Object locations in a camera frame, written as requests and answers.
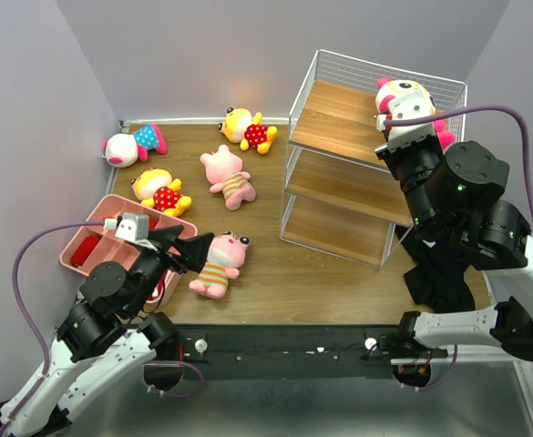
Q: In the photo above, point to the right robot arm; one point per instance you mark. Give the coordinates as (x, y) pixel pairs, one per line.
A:
(454, 196)

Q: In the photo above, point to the yellow frog plush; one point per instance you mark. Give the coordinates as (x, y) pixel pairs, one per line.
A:
(156, 188)
(242, 127)

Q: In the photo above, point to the pink frog plush striped shirt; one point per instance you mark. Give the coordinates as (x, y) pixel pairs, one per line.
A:
(226, 256)

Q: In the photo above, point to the white wire wooden shelf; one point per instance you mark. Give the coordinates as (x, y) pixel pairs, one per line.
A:
(337, 197)

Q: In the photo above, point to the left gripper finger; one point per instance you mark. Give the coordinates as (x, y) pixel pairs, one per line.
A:
(165, 239)
(191, 254)

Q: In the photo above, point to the red block under camera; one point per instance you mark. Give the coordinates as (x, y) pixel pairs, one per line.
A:
(154, 223)

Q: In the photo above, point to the white panda plush with glasses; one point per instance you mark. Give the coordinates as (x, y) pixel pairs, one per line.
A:
(402, 91)

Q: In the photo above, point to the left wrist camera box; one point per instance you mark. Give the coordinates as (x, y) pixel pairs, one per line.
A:
(130, 227)

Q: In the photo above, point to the pink divided tray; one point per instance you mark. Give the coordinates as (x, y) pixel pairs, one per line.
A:
(109, 247)

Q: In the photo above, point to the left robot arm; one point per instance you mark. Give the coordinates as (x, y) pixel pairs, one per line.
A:
(93, 346)

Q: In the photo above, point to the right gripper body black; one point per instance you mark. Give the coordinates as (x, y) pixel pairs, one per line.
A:
(396, 159)

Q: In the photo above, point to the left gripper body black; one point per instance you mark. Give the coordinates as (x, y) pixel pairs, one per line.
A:
(149, 269)

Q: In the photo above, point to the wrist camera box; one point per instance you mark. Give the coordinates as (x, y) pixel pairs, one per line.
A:
(399, 119)
(130, 227)

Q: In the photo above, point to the red block in tray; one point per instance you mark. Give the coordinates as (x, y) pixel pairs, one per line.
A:
(84, 249)

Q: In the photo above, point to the yellow frog plush front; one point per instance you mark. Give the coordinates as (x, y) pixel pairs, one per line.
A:
(156, 188)

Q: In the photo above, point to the black mounting rail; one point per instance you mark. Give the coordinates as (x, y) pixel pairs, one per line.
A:
(284, 352)

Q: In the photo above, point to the pink plush face down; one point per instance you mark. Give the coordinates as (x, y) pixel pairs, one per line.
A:
(224, 171)

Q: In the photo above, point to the yellow frog plush back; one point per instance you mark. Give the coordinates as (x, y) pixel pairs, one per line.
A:
(242, 127)

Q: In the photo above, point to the black cloth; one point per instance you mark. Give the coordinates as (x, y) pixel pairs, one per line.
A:
(438, 278)

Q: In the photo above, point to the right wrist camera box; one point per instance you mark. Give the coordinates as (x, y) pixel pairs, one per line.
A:
(399, 119)

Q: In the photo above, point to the white panda plush blue dress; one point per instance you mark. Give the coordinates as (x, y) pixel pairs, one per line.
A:
(123, 149)

